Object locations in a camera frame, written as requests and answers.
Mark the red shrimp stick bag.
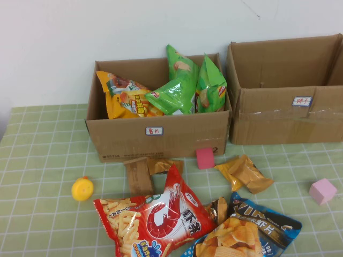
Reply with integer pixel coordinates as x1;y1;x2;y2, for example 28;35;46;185
93;163;218;257

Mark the dark brown small snack pack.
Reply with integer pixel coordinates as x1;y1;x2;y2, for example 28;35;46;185
203;196;228;224

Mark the gold snack pack with dark print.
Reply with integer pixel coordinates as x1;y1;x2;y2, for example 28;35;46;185
147;157;185;176

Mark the long brown snack bar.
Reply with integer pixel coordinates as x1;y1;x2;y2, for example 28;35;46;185
123;156;155;198

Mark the yellow small snack pack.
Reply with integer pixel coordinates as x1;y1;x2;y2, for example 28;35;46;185
213;157;245;191

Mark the gold brown snack pack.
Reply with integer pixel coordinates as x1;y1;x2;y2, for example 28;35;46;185
229;154;275;195

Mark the cardboard box with chips label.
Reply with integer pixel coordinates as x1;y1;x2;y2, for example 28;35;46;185
85;52;233;163

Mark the white chips label sticker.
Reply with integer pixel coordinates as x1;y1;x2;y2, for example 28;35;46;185
145;126;165;137

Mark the green chip bag with red logo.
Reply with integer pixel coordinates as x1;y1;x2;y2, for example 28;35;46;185
144;79;199;116

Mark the hot pink foam cube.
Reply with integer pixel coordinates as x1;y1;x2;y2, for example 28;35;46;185
196;146;215;170

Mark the yellow chip bag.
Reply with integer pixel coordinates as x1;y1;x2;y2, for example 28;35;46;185
95;70;165;120

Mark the tall green chip bag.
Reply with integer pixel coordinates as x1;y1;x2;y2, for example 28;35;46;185
166;44;202;89

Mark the green chip bag with zigzag edge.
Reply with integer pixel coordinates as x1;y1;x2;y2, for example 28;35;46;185
195;53;228;113

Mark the cardboard box with biscuit label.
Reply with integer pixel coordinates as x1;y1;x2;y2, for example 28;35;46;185
226;33;343;146

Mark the yellow duck toy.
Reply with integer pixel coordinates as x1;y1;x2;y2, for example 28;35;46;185
71;176;95;202

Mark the blue shrimp chips bag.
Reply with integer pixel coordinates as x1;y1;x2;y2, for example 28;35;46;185
180;191;303;257

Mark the white biscuit label sticker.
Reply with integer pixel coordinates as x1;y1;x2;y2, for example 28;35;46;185
292;95;314;107

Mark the green checked tablecloth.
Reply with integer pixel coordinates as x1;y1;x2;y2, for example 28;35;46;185
0;104;343;257

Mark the light pink foam cube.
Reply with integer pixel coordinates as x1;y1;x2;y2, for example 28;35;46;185
308;178;338;206

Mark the plain cardboard box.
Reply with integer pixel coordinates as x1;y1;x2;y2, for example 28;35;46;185
327;34;343;87

